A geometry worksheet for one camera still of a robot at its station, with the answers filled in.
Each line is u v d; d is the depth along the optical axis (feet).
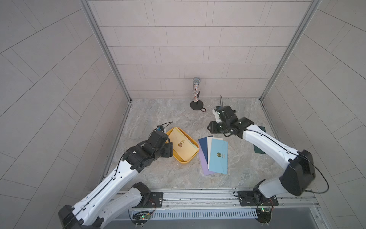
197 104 3.66
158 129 2.09
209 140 3.01
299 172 1.32
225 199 2.37
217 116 2.14
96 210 1.25
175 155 2.72
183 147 2.82
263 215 2.24
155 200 2.32
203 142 3.01
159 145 1.75
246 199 2.32
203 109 3.59
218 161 2.73
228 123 1.97
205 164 2.72
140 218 2.14
